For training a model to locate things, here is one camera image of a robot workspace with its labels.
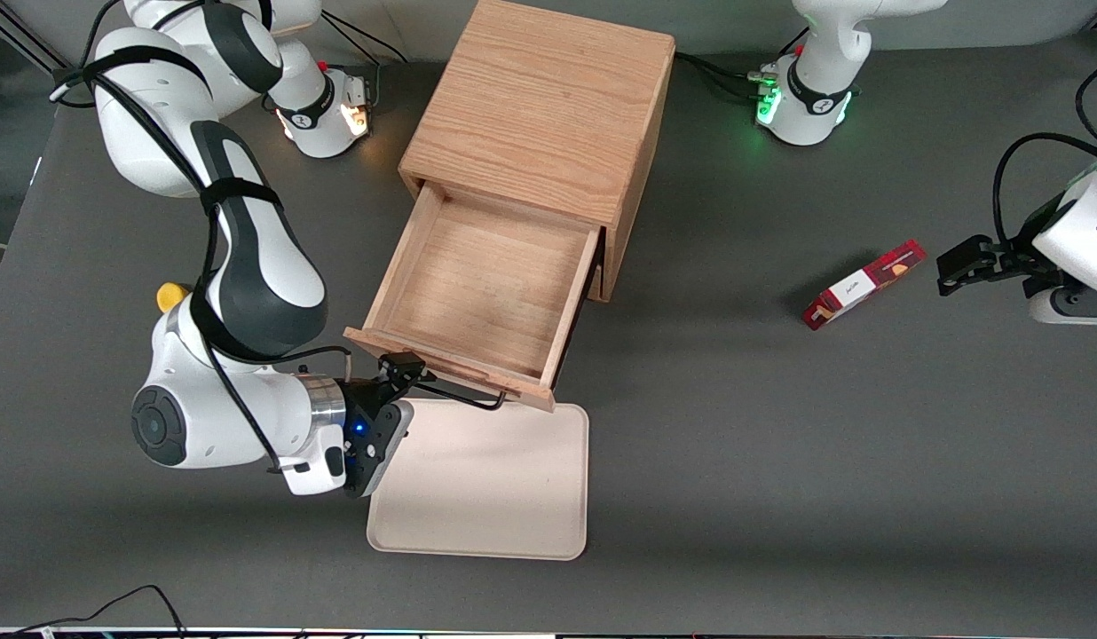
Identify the open-box wooden drawer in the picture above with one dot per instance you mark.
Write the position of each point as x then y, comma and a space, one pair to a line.
486, 275

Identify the yellow lemon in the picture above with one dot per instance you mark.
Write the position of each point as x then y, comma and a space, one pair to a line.
169, 295

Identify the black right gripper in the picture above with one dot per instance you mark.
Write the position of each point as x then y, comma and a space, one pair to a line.
364, 395

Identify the aluminium frame profile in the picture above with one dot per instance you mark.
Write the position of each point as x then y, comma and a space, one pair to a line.
34, 49

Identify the red white snack box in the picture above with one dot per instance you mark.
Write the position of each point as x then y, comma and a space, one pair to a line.
859, 286

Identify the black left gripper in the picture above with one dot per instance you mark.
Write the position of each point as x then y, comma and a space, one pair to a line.
1013, 258

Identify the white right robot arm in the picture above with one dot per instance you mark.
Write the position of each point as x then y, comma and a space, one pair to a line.
264, 275

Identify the beige plastic tray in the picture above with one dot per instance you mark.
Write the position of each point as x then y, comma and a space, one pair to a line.
486, 488

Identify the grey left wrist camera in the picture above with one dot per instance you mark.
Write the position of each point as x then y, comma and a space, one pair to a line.
1077, 306

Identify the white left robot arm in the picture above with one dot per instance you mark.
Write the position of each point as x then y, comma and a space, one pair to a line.
815, 98

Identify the oak wooden drawer cabinet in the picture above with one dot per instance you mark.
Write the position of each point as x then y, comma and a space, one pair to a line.
540, 106

